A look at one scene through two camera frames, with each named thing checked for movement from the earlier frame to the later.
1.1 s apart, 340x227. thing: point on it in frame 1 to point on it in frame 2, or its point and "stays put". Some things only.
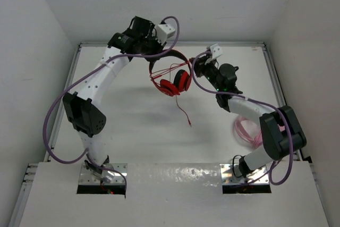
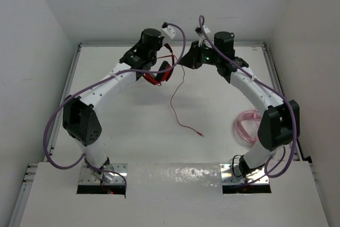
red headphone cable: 169,69 to 173,94
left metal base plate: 87,177 stays put
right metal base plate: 260,177 stays put
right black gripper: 201,65 to 191,60
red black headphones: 182,79 to 156,78
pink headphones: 245,134 stays put
